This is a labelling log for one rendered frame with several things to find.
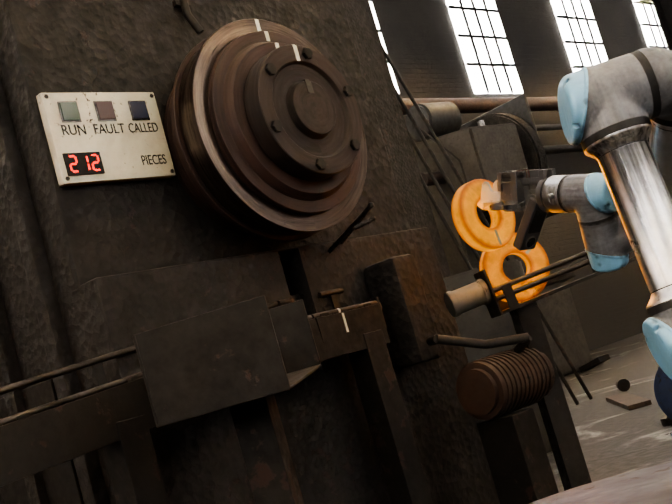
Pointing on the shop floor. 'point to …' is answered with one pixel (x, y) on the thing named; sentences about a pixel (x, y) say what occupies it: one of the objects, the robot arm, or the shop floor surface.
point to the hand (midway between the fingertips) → (481, 206)
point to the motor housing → (511, 420)
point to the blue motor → (663, 392)
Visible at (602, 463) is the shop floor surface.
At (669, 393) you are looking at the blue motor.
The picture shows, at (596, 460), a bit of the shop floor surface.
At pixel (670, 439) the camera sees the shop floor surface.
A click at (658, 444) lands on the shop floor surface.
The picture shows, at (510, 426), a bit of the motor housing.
